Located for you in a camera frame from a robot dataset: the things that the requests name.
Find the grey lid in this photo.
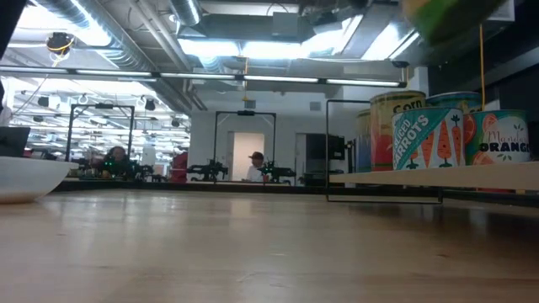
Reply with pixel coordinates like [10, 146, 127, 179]
[391, 106, 467, 172]

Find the short Mandarin Oranges can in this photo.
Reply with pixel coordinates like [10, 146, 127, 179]
[463, 109, 532, 166]

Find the black monitor screen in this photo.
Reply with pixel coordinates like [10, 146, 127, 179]
[305, 132, 347, 161]

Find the red cabinet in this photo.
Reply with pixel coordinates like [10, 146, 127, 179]
[173, 150, 189, 183]

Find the long horizontal light bar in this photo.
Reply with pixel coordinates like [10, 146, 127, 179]
[0, 66, 408, 88]

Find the light wooden board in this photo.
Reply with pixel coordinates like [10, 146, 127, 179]
[324, 98, 539, 208]

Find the translucent white bowl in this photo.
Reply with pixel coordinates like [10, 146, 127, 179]
[0, 156, 80, 205]

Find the black workstation frame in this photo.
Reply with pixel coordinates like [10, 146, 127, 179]
[66, 103, 136, 163]
[213, 109, 278, 183]

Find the silver ventilation duct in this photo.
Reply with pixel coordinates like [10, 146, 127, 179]
[168, 0, 203, 28]

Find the black ceiling cable reel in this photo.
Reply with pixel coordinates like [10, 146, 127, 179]
[45, 31, 77, 56]

